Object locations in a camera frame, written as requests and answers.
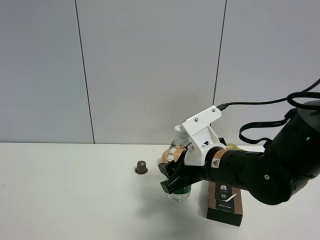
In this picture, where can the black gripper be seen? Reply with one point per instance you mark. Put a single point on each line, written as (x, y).
(179, 175)

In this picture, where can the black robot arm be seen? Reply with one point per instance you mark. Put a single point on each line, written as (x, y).
(285, 166)

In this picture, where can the tan round onion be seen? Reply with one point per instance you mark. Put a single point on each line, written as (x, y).
(165, 157)

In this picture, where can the brown coffee capsule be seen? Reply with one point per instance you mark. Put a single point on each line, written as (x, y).
(141, 168)

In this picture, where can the brown coffee capsule box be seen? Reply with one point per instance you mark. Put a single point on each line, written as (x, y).
(224, 204)

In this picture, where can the yellow corn cob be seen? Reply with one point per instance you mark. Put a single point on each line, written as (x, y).
(231, 146)

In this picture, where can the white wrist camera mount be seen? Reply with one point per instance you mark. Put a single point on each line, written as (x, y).
(201, 136)

